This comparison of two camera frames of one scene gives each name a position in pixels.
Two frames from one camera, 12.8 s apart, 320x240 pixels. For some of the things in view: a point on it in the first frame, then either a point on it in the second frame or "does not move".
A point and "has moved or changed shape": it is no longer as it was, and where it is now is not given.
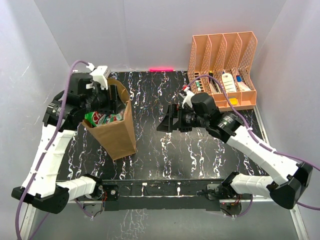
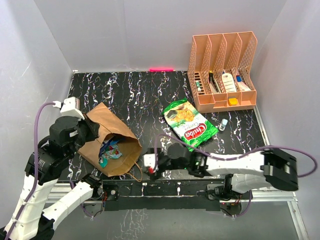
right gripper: [175, 111] to [157, 174]
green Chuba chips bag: [94, 118] has moved or changed shape
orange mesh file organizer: [218, 65] does not move
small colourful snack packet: [114, 117] to [112, 152]
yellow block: [233, 101] does not move
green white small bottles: [198, 86] does not move
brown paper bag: [118, 138] to [89, 149]
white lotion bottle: [229, 82] does not move
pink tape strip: [161, 69] does not move
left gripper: [113, 103] to [92, 127]
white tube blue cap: [242, 87] does not move
